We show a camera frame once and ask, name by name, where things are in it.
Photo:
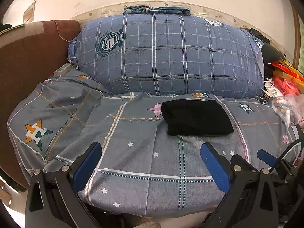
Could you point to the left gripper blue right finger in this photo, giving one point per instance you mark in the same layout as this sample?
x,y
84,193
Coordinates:
x,y
218,166

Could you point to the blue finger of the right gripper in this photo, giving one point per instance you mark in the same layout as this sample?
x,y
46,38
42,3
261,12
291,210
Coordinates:
x,y
267,158

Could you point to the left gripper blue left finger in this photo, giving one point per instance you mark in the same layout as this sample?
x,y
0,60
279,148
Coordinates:
x,y
84,166

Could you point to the black pants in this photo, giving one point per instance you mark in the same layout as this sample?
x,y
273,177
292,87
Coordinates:
x,y
196,118

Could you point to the white plastic bag clutter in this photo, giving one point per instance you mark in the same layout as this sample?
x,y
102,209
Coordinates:
x,y
285,99

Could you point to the grey star-patterned bed quilt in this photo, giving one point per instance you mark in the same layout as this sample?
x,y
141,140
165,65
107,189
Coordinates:
x,y
142,170

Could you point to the red packaging clutter pile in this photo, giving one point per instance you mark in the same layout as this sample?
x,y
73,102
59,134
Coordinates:
x,y
286,78

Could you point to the black bag on headboard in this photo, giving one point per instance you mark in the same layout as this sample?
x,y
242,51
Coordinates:
x,y
270,54

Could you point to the blue plaid bedding bundle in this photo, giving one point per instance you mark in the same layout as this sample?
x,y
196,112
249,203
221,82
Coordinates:
x,y
169,54

